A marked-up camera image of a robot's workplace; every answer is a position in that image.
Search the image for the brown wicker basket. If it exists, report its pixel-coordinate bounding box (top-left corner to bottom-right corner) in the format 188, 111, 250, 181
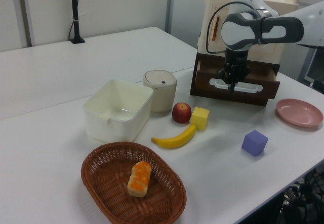
80, 142, 187, 224

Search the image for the white square plastic container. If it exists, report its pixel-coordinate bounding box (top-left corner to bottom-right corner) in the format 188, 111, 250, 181
83, 79, 154, 144

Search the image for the yellow banana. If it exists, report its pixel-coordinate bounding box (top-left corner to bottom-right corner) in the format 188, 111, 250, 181
151, 124, 197, 149

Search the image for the purple foam cube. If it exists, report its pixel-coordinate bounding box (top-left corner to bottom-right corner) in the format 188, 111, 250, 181
241, 129, 269, 157

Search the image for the black metal equipment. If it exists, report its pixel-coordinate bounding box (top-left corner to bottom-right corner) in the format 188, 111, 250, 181
280, 163, 324, 224

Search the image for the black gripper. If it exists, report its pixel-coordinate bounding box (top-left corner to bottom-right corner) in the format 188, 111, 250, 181
218, 50, 253, 93

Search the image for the yellow foam cube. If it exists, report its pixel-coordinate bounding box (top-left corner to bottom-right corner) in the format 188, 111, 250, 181
190, 107, 210, 131

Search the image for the beige small lidded bin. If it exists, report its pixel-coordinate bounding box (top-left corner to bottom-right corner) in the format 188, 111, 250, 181
143, 69, 177, 113

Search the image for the white drawer handle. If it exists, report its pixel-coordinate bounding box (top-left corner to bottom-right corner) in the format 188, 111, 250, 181
209, 78, 264, 94

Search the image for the dark brown wooden drawer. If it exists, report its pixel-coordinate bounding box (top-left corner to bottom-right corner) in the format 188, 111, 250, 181
194, 56, 281, 100

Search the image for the orange glazed bread loaf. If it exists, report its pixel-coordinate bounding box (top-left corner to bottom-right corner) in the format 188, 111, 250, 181
127, 161, 152, 198

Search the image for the black pole stand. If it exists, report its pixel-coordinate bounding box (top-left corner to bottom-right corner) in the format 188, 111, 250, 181
68, 0, 86, 44

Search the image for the pink plastic plate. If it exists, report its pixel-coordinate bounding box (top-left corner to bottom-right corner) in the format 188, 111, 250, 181
275, 98, 324, 129

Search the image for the red apple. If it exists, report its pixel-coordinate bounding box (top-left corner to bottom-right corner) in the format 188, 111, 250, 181
172, 102, 192, 124

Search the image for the orange door handle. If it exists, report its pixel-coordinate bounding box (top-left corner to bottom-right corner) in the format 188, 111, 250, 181
212, 16, 220, 41

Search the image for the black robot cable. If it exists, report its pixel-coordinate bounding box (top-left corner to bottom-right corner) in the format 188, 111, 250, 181
206, 1, 258, 55

